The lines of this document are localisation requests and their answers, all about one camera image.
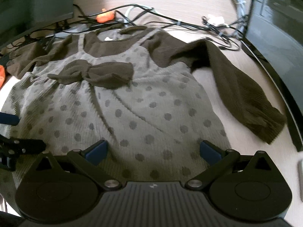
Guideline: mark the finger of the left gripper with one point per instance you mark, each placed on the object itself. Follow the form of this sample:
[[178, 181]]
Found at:
[[9, 119], [14, 147]]

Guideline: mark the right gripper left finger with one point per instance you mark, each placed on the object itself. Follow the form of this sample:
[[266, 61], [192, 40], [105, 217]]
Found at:
[[60, 189]]

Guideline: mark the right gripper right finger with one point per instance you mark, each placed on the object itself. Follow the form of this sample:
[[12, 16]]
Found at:
[[247, 188]]

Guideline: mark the olive polka dot sweater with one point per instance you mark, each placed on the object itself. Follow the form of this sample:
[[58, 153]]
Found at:
[[133, 87]]

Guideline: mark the orange fabric bag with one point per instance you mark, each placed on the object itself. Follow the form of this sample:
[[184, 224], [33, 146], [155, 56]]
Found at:
[[2, 75]]

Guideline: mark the black computer monitor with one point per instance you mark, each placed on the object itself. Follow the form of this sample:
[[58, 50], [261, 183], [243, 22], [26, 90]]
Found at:
[[21, 17]]

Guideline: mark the orange pumpkin figurine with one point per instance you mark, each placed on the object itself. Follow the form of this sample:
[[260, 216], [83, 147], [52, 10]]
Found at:
[[105, 16]]

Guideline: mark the black computer tower case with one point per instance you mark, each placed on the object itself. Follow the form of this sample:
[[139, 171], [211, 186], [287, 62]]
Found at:
[[274, 37]]

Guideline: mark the crumpled white paper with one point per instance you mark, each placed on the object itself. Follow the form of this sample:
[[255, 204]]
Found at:
[[216, 20]]

